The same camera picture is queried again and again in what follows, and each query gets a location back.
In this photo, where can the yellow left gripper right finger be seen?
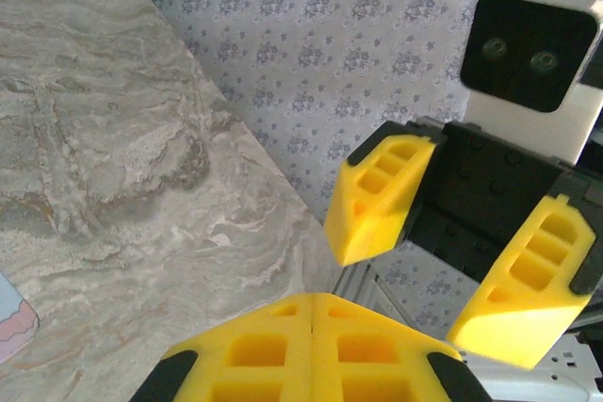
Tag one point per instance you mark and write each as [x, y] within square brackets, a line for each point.
[377, 355]

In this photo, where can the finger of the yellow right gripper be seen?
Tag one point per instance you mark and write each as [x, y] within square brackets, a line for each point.
[518, 317]
[372, 223]

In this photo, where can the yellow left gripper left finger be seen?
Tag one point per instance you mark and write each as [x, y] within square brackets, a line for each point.
[245, 359]

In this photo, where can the white power strip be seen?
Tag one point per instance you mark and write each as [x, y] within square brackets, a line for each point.
[565, 366]

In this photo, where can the long aluminium base rail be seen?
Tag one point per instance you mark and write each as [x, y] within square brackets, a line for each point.
[358, 284]

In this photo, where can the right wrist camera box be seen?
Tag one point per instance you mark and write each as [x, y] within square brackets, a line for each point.
[518, 44]

